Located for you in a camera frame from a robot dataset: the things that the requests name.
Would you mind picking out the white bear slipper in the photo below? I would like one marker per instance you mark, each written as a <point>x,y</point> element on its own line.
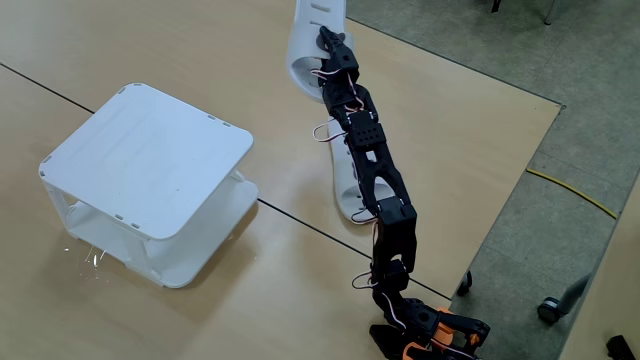
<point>305,50</point>
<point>342,175</point>

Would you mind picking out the white plastic shelf box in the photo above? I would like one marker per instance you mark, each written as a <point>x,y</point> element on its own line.
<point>150,160</point>

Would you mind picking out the black table foot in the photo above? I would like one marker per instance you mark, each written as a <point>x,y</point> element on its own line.
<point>464,283</point>

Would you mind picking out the black object on floor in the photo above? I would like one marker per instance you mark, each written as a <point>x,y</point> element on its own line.
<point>620,348</point>

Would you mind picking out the grey chair leg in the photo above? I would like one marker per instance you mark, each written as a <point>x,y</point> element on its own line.
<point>551,12</point>

